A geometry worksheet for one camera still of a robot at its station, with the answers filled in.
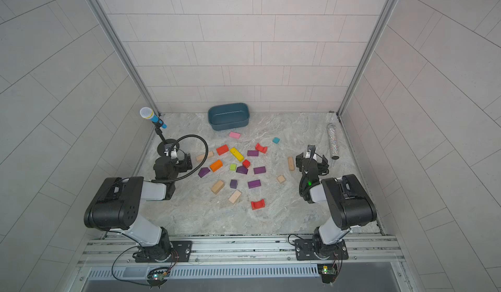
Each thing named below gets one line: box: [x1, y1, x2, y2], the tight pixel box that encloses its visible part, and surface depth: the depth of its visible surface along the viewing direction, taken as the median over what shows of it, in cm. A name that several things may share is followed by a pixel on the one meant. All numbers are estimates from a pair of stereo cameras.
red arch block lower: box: [250, 198, 266, 211], surface depth 83 cm
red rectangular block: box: [216, 144, 229, 156], surface depth 101 cm
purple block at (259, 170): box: [253, 166, 267, 175], surface depth 96 cm
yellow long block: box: [229, 147, 245, 163], surface depth 101 cm
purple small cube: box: [229, 179, 238, 190], surface depth 88 cm
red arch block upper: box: [255, 142, 269, 154], surface depth 101 cm
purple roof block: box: [197, 166, 211, 178], surface depth 93 cm
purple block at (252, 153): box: [247, 149, 259, 157], surface depth 101 cm
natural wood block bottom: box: [228, 189, 243, 205], surface depth 86 cm
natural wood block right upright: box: [287, 156, 295, 172], surface depth 98 cm
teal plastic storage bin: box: [208, 102, 250, 131], surface depth 115 cm
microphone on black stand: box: [139, 106, 180, 158], surface depth 84 cm
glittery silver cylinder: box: [326, 123, 340, 161], surface depth 104 cm
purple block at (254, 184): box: [247, 179, 262, 190], surface depth 91 cm
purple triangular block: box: [235, 165, 249, 175], surface depth 94 cm
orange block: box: [210, 159, 224, 173], surface depth 95 cm
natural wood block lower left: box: [211, 179, 225, 195], surface depth 88 cm
